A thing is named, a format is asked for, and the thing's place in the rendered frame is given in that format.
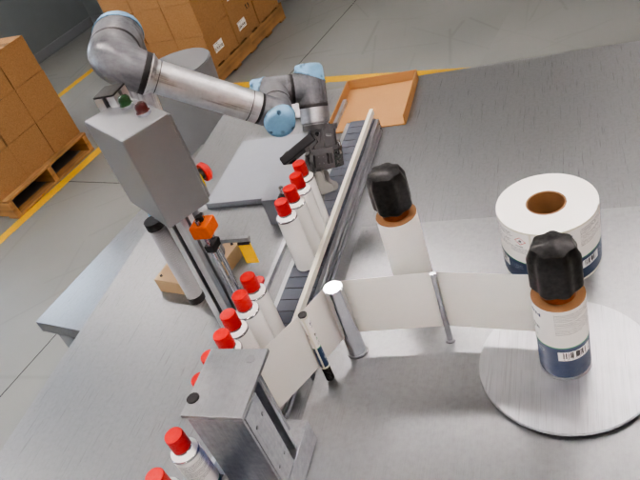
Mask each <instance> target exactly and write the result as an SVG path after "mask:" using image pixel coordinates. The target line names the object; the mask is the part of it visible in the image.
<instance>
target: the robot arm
mask: <svg viewBox="0 0 640 480"><path fill-rule="evenodd" d="M144 38H145V34H144V31H143V29H142V26H141V24H140V23H139V21H138V20H137V19H136V18H135V17H134V16H132V15H131V14H129V13H127V12H124V11H120V10H112V11H108V12H106V13H104V14H102V15H101V16H100V17H99V18H98V19H97V20H96V22H95V23H94V24H93V26H92V30H91V38H90V42H89V45H88V60H89V62H90V66H91V68H92V69H93V70H94V72H95V73H96V74H97V75H98V76H99V77H101V78H102V79H103V80H105V81H107V82H108V83H110V84H112V85H115V84H121V83H124V84H125V86H126V88H127V90H128V92H129V94H130V97H131V98H133V99H135V100H138V101H144V102H146V103H147V104H148V105H150V106H153V107H155V108H157V109H160V110H163V108H162V106H161V103H160V100H159V98H158V95H161V96H165V97H168V98H171V99H174V100H177V101H181V102H184V103H187V104H191V105H194V106H196V107H200V108H203V109H207V110H212V111H216V112H219V113H222V114H226V115H228V116H232V117H235V118H238V119H242V120H245V121H248V122H252V123H254V124H257V125H260V126H264V127H265V129H266V130H267V132H268V133H269V134H270V135H272V136H275V137H284V136H287V135H289V134H290V133H291V132H292V131H293V129H294V128H295V112H294V109H293V108H292V105H291V104H295V103H298V104H299V110H300V117H301V124H302V125H304V126H303V131H305V130H310V133H309V134H308V135H306V136H305V137H304V138H303V139H302V140H300V141H299V142H298V143H297V144H296V145H294V146H293V147H292V148H291V149H290V150H287V151H286V152H285V153H284V154H283V155H282V156H281V157H280V161H281V162H282V164H283V165H291V164H292V163H293V162H294V161H296V160H297V159H298V158H299V157H301V156H302V155H303V154H304V153H305V162H306V165H307V168H308V170H309V171H311V172H312V173H313V174H314V178H315V180H316V183H317V186H318V189H319V190H320V193H321V196H322V198H323V201H324V200H325V194H326V193H329V192H331V191H334V190H337V189H338V183H337V182H336V181H333V180H331V179H330V174H329V172H328V171H327V170H329V169H332V168H337V167H341V166H343V165H344V158H343V151H342V146H340V145H341V142H340V141H339V140H336V132H335V129H337V123H332V124H330V123H328V121H329V120H330V113H329V106H328V98H327V91H326V83H325V82H326V79H325V76H324V71H323V67H322V65H321V64H320V63H306V64H300V65H297V66H295V67H294V72H293V73H292V74H286V75H278V76H270V77H261V78H257V79H252V80H250V88H249V89H248V88H245V87H242V86H239V85H236V84H233V83H230V82H227V81H224V80H221V79H218V78H215V77H212V76H209V75H206V74H203V73H200V72H197V71H194V70H189V69H186V68H182V67H179V66H176V65H173V64H171V63H168V62H165V61H161V60H159V59H158V58H157V57H156V55H155V53H152V52H149V51H148V50H147V48H146V45H145V42H144ZM157 94H158V95H157ZM319 133H320V134H319ZM337 141H339V142H340V145H339V143H338V142H337ZM337 143H338V145H337Z"/></svg>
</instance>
